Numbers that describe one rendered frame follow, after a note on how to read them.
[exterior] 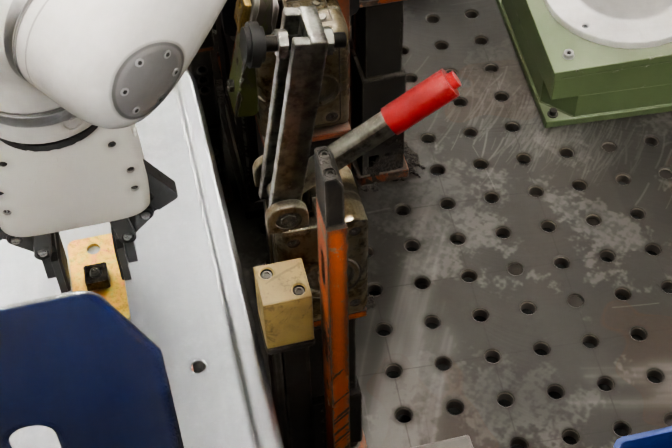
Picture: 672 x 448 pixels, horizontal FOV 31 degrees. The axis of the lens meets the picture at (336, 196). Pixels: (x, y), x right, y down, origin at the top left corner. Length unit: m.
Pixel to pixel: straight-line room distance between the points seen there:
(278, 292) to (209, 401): 0.09
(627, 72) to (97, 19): 0.87
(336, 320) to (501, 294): 0.48
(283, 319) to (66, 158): 0.18
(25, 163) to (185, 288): 0.18
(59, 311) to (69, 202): 0.32
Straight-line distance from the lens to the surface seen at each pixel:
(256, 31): 0.74
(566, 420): 1.18
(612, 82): 1.39
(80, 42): 0.62
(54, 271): 0.86
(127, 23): 0.61
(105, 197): 0.80
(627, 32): 1.39
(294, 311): 0.80
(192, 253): 0.91
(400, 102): 0.82
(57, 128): 0.72
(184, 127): 0.99
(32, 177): 0.77
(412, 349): 1.21
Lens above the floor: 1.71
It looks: 50 degrees down
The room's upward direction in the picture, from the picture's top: 1 degrees counter-clockwise
